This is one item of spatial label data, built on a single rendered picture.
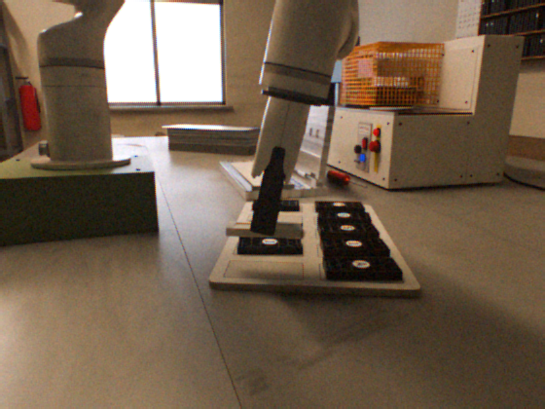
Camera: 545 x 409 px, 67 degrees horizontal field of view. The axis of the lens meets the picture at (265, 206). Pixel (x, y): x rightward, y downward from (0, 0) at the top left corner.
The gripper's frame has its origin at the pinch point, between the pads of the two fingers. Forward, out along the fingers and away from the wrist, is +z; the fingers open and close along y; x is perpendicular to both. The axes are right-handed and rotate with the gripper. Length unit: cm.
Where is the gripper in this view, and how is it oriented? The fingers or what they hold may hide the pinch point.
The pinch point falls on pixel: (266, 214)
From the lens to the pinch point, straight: 54.4
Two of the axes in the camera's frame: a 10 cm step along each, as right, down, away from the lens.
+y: -0.9, 2.6, -9.6
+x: 9.8, 2.2, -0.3
